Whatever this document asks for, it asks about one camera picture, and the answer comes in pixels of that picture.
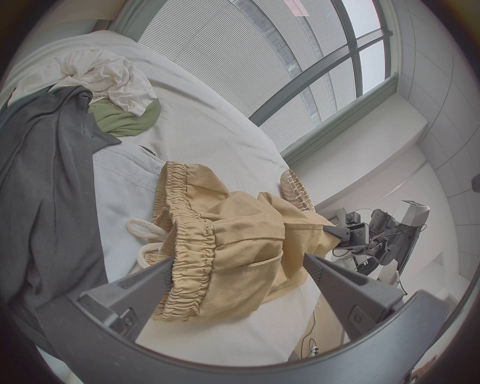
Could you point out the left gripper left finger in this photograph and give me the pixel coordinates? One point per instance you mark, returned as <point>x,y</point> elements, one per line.
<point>127,300</point>

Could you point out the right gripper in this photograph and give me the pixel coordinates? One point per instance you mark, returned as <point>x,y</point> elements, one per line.
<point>369,240</point>

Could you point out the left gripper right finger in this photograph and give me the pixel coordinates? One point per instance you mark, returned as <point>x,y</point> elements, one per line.
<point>352,296</point>

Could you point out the tan shorts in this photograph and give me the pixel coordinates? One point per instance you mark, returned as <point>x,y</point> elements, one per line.
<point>232,232</point>

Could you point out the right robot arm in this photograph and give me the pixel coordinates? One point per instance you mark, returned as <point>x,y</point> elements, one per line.
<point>408,232</point>

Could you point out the round woven basket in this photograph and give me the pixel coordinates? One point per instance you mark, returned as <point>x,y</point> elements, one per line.
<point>296,189</point>

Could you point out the pale grey garment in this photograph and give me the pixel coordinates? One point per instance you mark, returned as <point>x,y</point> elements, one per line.
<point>120,187</point>

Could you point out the black garment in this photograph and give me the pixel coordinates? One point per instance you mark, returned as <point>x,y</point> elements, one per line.
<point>45,187</point>

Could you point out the green garment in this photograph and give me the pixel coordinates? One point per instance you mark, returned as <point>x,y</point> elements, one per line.
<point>123,122</point>

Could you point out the bed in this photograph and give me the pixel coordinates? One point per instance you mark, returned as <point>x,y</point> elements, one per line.
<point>210,112</point>

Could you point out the white garment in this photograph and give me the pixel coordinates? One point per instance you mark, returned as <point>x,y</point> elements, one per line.
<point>112,75</point>

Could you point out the window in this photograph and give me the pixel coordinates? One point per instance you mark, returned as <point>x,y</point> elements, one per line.
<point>243,48</point>

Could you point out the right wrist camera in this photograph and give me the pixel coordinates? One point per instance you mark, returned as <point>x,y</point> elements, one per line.
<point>354,218</point>

